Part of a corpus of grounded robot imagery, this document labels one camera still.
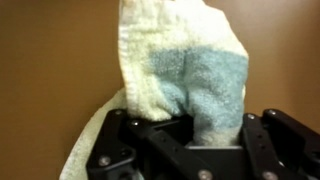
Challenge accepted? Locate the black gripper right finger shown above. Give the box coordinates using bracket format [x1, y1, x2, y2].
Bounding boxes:
[241, 109, 320, 180]

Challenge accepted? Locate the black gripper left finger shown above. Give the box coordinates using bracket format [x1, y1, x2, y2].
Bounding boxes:
[85, 109, 218, 180]

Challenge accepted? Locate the white and blue towel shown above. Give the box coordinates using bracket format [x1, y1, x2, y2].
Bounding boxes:
[59, 0, 250, 180]

